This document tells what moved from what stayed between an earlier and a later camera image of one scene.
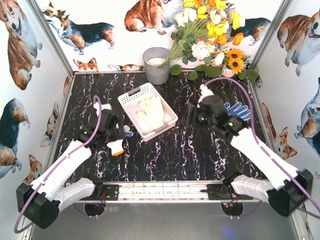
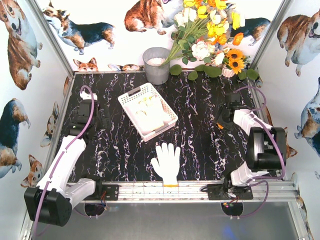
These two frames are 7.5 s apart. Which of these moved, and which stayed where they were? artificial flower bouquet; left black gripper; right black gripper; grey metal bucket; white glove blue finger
Moved: white glove blue finger; right black gripper; left black gripper
Stayed: grey metal bucket; artificial flower bouquet
